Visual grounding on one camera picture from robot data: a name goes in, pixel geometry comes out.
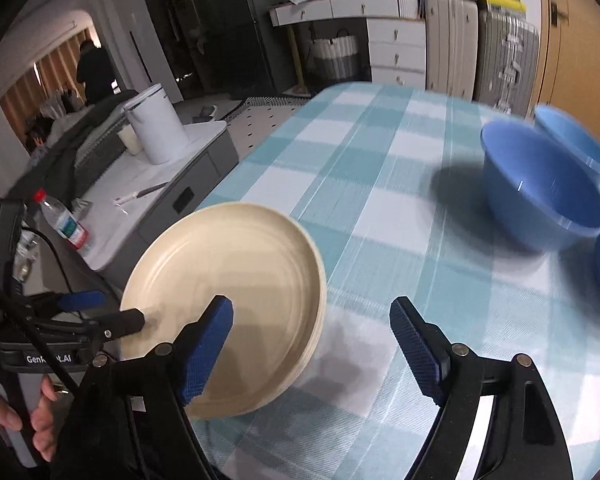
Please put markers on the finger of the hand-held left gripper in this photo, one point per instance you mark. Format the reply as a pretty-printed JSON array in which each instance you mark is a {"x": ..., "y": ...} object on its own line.
[
  {"x": 82, "y": 301},
  {"x": 120, "y": 322}
]

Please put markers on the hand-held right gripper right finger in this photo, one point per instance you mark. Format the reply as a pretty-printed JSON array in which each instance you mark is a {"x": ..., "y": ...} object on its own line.
[{"x": 420, "y": 355}]

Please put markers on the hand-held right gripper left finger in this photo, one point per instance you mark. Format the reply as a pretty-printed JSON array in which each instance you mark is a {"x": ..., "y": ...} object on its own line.
[{"x": 205, "y": 350}]

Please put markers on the person's left hand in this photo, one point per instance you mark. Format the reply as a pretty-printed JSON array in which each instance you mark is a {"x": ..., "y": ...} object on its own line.
[{"x": 45, "y": 420}]

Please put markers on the clear water bottle red cap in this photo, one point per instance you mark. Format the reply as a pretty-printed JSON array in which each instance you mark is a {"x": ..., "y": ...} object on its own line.
[{"x": 65, "y": 220}]

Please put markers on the dark cloth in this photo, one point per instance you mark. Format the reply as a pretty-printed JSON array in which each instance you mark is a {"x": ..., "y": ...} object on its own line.
[{"x": 65, "y": 160}]

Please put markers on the black white pen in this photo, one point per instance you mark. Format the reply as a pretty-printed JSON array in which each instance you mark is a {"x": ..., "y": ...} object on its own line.
[{"x": 147, "y": 191}]

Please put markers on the white side cabinet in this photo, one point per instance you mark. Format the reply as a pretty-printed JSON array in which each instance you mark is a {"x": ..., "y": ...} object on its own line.
[{"x": 180, "y": 180}]

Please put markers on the grey striped cushion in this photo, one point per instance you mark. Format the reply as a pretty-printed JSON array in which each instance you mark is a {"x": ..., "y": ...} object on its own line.
[{"x": 102, "y": 135}]

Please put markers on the cream cup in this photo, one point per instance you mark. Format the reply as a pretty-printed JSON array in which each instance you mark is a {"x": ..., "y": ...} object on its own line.
[{"x": 131, "y": 140}]

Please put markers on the brown striped curtain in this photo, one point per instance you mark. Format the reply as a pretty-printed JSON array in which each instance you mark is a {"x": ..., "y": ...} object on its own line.
[{"x": 45, "y": 80}]

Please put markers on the white cylindrical container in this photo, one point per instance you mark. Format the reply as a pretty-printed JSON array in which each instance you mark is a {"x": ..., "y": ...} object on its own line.
[{"x": 155, "y": 125}]

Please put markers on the teal white checked tablecloth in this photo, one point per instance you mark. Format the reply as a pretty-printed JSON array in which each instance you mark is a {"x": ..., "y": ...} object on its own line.
[{"x": 330, "y": 185}]

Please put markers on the dark slipper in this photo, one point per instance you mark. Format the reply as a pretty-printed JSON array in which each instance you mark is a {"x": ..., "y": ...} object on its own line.
[{"x": 205, "y": 112}]

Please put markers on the grey striped floor mat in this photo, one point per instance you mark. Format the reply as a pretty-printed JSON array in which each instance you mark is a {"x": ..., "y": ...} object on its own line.
[{"x": 275, "y": 101}]

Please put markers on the dark brown wardrobe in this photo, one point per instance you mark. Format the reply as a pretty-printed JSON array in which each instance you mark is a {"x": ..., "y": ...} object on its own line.
[{"x": 170, "y": 20}]

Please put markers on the silver suitcase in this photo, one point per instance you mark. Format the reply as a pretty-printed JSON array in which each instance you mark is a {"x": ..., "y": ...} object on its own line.
[{"x": 505, "y": 60}]

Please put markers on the beige suitcase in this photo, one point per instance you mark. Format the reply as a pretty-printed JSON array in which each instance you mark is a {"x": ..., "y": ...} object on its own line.
[{"x": 450, "y": 45}]

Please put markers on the woven laundry basket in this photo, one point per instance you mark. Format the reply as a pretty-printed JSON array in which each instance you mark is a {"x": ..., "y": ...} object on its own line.
[{"x": 335, "y": 55}]

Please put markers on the dark grey refrigerator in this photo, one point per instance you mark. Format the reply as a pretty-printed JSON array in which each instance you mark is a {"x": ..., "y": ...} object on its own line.
[{"x": 240, "y": 25}]

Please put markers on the white desk with drawers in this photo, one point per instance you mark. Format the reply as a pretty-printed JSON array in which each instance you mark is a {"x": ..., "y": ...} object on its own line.
[{"x": 380, "y": 35}]

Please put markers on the tan wooden door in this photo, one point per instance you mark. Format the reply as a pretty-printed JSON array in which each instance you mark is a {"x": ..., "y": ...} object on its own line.
[{"x": 580, "y": 35}]

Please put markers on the yellow box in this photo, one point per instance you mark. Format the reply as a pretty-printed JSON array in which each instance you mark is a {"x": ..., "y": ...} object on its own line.
[{"x": 502, "y": 1}]

